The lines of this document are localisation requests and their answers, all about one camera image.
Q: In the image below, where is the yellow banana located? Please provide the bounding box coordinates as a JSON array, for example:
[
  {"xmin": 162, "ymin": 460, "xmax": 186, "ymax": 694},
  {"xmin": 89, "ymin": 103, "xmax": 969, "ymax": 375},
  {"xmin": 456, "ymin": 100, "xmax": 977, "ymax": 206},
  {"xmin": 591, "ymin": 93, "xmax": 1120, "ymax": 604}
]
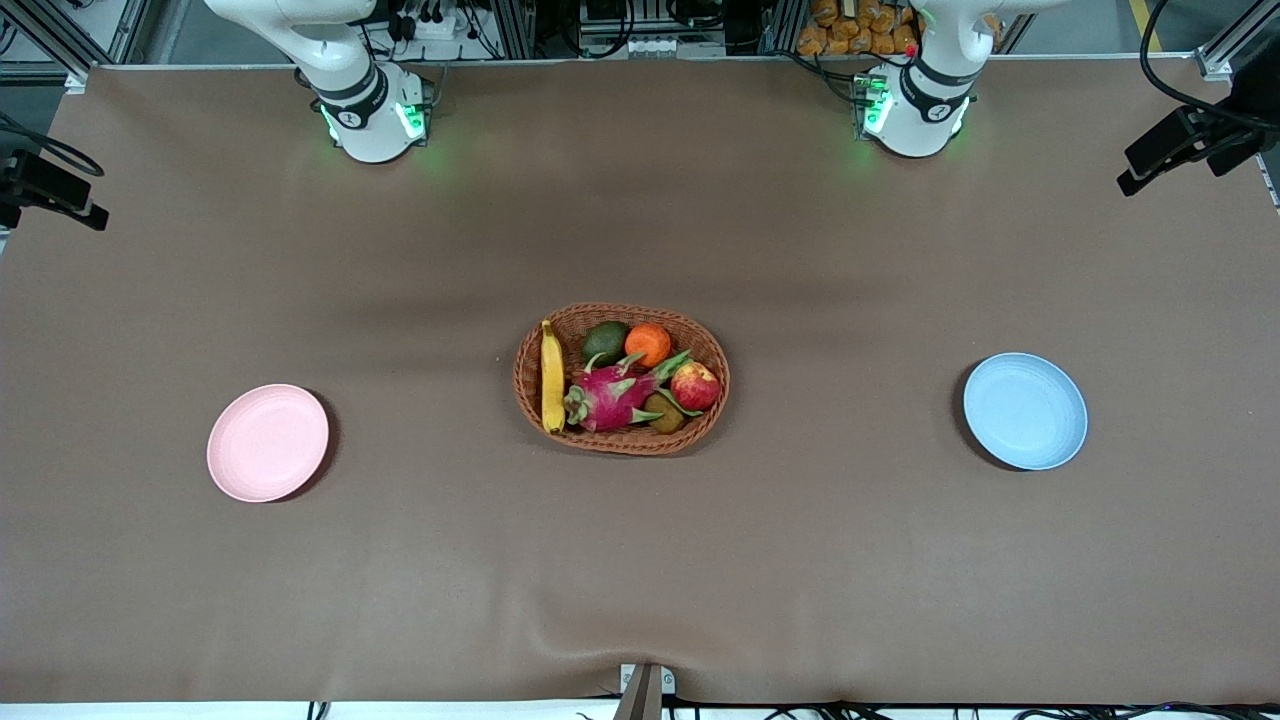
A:
[{"xmin": 540, "ymin": 319, "xmax": 567, "ymax": 434}]

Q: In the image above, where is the red apple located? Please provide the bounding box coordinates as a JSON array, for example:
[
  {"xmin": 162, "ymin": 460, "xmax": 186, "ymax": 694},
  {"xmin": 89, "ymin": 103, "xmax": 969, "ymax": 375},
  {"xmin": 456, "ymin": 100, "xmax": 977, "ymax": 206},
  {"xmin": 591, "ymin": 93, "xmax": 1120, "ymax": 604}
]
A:
[{"xmin": 670, "ymin": 361, "xmax": 723, "ymax": 413}]

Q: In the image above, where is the blue plate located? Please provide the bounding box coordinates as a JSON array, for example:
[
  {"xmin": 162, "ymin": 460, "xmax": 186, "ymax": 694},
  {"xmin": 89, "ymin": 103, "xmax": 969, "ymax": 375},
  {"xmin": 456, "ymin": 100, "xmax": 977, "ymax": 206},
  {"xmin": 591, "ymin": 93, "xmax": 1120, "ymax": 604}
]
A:
[{"xmin": 963, "ymin": 352, "xmax": 1089, "ymax": 472}]

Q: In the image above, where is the pink plate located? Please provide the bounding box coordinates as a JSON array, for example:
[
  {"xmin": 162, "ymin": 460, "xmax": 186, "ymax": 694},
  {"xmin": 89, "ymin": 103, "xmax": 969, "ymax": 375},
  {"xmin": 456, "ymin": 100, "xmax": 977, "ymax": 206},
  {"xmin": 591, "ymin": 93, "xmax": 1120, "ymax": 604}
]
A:
[{"xmin": 206, "ymin": 384, "xmax": 330, "ymax": 503}]

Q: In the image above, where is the bag of orange snacks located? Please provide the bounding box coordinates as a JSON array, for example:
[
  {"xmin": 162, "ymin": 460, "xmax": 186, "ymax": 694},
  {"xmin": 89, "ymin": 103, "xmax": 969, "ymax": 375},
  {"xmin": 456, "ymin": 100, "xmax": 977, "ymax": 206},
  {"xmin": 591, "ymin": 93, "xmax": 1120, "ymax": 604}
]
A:
[{"xmin": 797, "ymin": 0, "xmax": 1003, "ymax": 57}]

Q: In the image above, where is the grey electronics box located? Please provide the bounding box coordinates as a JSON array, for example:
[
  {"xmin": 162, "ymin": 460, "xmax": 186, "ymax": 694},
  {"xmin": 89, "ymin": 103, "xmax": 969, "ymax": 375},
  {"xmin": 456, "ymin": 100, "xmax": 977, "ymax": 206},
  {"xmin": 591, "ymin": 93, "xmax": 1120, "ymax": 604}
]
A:
[{"xmin": 578, "ymin": 0, "xmax": 728, "ymax": 59}]

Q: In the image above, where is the orange fruit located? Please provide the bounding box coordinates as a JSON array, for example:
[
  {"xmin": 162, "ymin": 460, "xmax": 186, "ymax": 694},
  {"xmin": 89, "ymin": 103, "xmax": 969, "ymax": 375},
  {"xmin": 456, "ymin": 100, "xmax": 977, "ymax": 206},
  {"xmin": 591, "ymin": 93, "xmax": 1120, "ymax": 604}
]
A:
[{"xmin": 625, "ymin": 322, "xmax": 673, "ymax": 369}]

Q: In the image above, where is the green avocado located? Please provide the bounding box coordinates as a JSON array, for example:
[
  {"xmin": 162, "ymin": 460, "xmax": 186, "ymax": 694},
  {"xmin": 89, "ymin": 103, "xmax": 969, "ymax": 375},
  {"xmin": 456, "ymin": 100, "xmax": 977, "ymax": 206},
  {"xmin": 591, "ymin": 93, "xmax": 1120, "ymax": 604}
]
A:
[{"xmin": 582, "ymin": 321, "xmax": 631, "ymax": 367}]

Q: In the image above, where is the brown kiwi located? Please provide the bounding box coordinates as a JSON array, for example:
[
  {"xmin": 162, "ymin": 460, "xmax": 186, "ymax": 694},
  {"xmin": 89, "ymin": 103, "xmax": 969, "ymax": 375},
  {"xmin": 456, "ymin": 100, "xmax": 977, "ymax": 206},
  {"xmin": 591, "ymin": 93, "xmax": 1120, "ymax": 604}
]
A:
[{"xmin": 643, "ymin": 392, "xmax": 688, "ymax": 435}]

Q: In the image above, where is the pink dragon fruit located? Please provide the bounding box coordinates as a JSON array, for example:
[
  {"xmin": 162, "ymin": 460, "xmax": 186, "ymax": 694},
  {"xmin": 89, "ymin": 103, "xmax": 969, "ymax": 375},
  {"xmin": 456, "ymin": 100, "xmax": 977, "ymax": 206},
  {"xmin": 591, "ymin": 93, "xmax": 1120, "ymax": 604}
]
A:
[{"xmin": 563, "ymin": 350, "xmax": 701, "ymax": 433}]

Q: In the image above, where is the brown wicker basket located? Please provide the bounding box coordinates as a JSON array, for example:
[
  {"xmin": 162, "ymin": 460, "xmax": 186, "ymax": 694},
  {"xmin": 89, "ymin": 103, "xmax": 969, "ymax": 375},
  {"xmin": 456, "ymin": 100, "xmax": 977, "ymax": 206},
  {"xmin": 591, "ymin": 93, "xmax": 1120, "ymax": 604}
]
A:
[{"xmin": 513, "ymin": 303, "xmax": 731, "ymax": 457}]

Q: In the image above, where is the brown table cloth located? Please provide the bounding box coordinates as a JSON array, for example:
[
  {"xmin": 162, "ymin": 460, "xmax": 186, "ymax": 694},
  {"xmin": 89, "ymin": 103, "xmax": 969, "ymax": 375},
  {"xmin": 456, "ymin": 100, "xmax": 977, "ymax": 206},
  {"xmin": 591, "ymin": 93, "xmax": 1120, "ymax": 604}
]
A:
[{"xmin": 0, "ymin": 55, "xmax": 1280, "ymax": 707}]

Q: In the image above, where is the aluminium frame beam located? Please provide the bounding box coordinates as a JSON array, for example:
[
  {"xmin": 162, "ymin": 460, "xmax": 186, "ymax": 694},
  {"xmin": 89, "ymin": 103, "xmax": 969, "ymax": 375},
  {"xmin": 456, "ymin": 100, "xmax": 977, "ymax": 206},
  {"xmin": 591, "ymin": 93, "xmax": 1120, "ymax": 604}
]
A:
[
  {"xmin": 18, "ymin": 0, "xmax": 113, "ymax": 83},
  {"xmin": 1195, "ymin": 0, "xmax": 1280, "ymax": 81}
]

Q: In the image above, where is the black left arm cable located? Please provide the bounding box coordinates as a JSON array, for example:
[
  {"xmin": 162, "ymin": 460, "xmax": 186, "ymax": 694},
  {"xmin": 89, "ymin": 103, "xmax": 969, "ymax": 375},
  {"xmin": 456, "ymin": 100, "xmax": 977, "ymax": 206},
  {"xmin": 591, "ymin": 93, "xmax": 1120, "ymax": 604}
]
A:
[{"xmin": 1139, "ymin": 0, "xmax": 1280, "ymax": 133}]

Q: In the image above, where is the white metal table bracket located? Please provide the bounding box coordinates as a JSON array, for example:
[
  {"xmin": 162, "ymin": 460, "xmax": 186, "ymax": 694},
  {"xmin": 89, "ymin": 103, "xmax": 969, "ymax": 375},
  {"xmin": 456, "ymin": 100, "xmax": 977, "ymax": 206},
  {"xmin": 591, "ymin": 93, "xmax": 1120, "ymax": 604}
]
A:
[{"xmin": 612, "ymin": 663, "xmax": 677, "ymax": 720}]

